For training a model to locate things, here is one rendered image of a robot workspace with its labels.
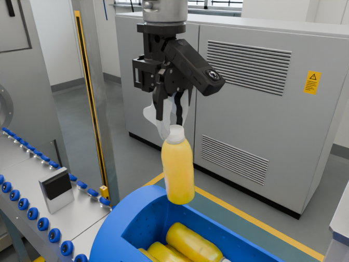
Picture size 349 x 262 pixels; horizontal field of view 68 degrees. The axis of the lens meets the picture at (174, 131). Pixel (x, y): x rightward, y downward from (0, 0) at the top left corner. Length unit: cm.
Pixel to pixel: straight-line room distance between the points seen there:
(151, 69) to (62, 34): 476
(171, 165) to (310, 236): 196
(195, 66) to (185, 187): 27
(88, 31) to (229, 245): 90
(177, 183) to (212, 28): 171
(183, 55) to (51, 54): 475
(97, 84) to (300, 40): 127
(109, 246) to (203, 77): 41
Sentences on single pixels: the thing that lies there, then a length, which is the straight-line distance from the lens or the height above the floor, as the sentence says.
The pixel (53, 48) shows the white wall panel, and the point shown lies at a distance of 514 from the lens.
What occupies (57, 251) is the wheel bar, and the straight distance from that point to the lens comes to 101.
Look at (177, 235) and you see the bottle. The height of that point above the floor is 108.
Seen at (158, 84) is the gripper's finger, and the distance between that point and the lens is 45.
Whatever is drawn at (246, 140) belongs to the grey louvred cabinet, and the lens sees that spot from 223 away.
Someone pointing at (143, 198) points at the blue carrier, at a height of 123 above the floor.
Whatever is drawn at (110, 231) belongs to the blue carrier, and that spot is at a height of 120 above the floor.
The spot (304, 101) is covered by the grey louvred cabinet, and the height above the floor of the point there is 102.
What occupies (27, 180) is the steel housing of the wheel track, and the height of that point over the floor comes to 93.
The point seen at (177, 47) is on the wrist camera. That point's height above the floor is 159.
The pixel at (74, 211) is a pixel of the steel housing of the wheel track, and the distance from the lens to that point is 111.
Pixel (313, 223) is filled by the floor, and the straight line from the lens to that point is 251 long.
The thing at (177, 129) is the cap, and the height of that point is 143.
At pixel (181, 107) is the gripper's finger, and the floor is 147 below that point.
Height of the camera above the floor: 167
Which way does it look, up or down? 29 degrees down
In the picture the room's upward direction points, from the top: straight up
